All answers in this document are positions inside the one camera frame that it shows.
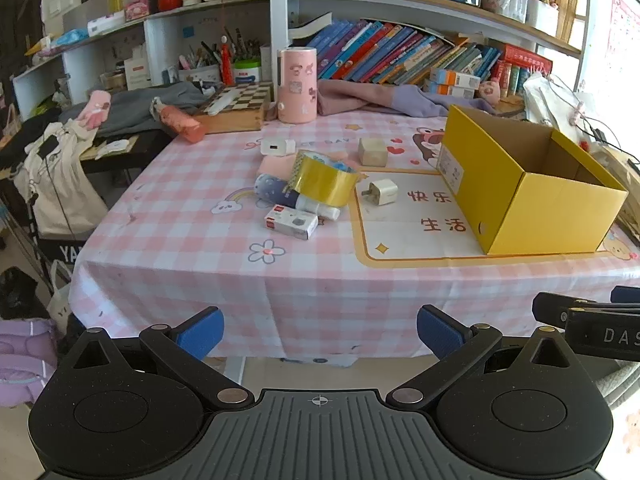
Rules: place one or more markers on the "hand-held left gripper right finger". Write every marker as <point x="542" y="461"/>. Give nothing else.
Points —
<point x="442" y="332"/>

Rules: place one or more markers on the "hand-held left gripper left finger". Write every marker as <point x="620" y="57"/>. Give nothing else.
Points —
<point x="200" y="334"/>

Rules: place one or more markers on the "white carton with red mark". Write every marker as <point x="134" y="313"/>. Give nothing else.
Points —
<point x="137" y="72"/>

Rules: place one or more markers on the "clear storage bin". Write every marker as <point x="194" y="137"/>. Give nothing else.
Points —
<point x="505" y="1"/>

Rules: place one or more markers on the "grey cloth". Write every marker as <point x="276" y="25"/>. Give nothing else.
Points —
<point x="135" y="107"/>

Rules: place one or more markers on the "wall poster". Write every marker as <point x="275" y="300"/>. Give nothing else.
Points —
<point x="625" y="25"/>

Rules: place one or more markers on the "green and white jar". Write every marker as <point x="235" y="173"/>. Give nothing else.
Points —
<point x="247" y="71"/>

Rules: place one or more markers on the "white storage bin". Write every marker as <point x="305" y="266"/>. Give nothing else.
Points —
<point x="542" y="16"/>

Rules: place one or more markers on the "yellow tape roll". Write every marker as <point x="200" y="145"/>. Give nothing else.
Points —
<point x="320" y="182"/>

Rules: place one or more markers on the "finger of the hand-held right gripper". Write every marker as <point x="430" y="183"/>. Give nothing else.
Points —
<point x="560" y="310"/>
<point x="626" y="294"/>

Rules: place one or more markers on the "white bookshelf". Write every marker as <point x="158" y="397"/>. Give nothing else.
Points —
<point x="280" y="10"/>

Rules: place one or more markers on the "pink sponge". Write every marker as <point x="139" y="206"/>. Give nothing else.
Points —
<point x="275" y="165"/>

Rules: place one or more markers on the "bunch of pens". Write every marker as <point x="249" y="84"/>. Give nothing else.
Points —
<point x="220" y="47"/>

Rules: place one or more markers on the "beige cube block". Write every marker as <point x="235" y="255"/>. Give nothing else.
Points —
<point x="372" y="151"/>

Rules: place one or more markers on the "dark blue spray bottle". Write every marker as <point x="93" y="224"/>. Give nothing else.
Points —
<point x="270" y="187"/>

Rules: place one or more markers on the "pink bottle lying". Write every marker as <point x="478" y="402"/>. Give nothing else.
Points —
<point x="182" y="122"/>

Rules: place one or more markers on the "pink cylinder container with stickers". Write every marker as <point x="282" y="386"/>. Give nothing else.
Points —
<point x="297" y="85"/>

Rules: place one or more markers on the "purple backpack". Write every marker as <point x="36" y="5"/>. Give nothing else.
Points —
<point x="22" y="355"/>

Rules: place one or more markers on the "pink plush toy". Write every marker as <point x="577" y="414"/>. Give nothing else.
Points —
<point x="95" y="110"/>

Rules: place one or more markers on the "red boxed books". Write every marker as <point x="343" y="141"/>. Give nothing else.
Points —
<point x="525" y="65"/>

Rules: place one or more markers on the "white power adapter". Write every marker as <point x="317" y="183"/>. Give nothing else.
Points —
<point x="276" y="147"/>

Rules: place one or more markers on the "orange and white box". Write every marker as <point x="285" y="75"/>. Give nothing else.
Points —
<point x="452" y="77"/>
<point x="450" y="91"/>

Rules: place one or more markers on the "red tassel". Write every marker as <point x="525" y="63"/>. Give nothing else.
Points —
<point x="227" y="62"/>

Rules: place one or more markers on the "white plastic bag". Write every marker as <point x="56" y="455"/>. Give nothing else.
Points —
<point x="545" y="100"/>

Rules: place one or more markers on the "pink printed box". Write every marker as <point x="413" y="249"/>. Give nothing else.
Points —
<point x="140" y="7"/>

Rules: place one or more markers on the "small red and white box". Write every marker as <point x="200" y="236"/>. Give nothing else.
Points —
<point x="290" y="222"/>

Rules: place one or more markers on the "row of colourful books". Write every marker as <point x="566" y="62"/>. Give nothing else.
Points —
<point x="395" y="52"/>

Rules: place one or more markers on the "pink pig plush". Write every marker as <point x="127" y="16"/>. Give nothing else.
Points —
<point x="489" y="91"/>

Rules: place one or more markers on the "yellow cardboard box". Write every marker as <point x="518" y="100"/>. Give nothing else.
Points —
<point x="550" y="215"/>

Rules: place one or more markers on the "wooden chess board box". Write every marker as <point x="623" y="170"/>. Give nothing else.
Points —
<point x="235" y="107"/>

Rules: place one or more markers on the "white tote bag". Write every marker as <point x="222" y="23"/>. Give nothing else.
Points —
<point x="55" y="180"/>

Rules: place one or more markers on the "white charger plug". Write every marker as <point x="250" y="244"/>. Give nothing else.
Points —
<point x="382" y="192"/>

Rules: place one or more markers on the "pink and purple cloth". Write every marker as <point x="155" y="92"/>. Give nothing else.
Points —
<point x="380" y="95"/>

